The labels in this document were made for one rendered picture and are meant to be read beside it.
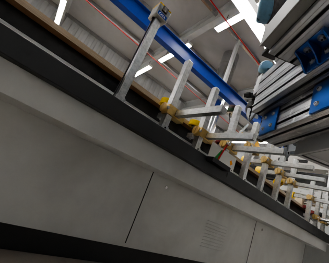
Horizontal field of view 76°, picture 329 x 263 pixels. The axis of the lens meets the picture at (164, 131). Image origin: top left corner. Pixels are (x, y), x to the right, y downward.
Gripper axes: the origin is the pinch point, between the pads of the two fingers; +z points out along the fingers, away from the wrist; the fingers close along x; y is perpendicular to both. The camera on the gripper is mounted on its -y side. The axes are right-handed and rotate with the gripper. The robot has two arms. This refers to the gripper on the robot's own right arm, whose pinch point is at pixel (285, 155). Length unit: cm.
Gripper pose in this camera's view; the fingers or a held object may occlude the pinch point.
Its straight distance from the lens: 125.0
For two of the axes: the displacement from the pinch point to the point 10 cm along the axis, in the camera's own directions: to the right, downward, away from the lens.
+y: 6.0, 0.0, -8.0
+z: -3.6, 8.9, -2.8
